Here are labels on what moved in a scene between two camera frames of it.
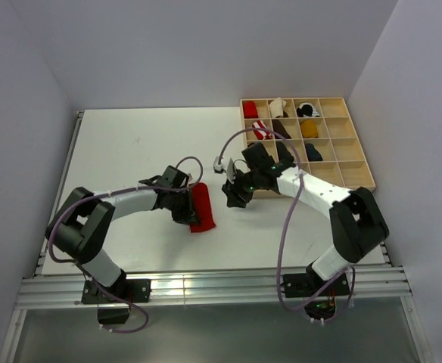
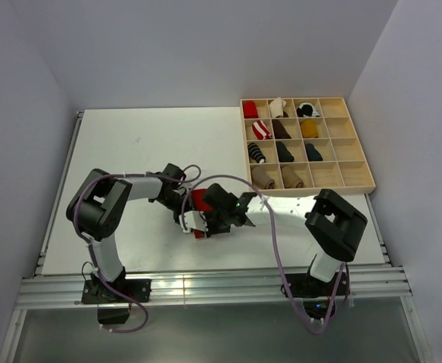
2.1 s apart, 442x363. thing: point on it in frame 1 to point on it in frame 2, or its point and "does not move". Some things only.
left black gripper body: [180, 206] does not move
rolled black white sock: [307, 110] does not move
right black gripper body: [244, 186] to [217, 221]
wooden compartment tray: [319, 133] does not move
